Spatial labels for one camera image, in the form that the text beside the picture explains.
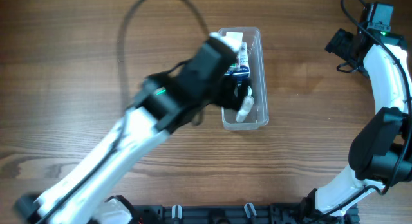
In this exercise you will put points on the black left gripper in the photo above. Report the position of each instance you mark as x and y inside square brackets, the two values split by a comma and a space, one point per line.
[232, 93]

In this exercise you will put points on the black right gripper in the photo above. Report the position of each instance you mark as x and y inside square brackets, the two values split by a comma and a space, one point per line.
[341, 41]

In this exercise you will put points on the green Zam-Buk box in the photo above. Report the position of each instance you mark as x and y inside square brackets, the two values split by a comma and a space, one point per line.
[242, 90]

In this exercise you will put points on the white spray bottle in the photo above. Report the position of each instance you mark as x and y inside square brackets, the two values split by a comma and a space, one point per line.
[245, 108]

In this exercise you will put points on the white Hansaplast plaster box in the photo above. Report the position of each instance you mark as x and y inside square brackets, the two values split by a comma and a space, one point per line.
[240, 69]

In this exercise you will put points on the white green medicine box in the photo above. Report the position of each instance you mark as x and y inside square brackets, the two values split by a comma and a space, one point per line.
[235, 35]

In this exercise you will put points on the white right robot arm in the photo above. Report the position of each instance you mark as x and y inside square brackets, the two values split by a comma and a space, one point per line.
[380, 155]

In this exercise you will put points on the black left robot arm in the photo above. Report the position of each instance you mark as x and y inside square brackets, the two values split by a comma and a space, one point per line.
[165, 103]

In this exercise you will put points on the clear plastic container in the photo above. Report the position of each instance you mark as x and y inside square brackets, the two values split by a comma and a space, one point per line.
[258, 116]

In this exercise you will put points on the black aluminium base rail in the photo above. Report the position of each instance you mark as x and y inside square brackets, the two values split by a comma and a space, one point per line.
[276, 213]

